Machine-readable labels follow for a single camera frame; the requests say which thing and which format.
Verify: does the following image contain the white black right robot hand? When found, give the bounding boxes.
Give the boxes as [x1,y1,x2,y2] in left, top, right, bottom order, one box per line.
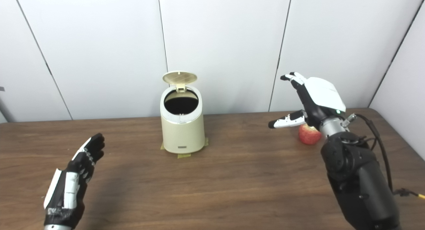
[268,72,346,131]

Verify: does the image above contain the cream round bin lid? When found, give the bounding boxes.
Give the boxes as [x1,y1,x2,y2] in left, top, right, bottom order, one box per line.
[162,71,198,91]

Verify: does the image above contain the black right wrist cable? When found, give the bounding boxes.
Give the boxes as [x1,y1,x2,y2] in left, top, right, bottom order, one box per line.
[344,113,425,200]

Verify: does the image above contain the cream-colored bin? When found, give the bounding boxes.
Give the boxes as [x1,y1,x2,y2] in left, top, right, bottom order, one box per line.
[160,85,206,154]

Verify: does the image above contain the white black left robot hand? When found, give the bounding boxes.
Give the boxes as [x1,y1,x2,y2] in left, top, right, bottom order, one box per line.
[43,133,105,228]

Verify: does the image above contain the red apple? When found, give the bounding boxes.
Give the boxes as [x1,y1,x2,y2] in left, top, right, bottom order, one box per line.
[298,123,322,145]

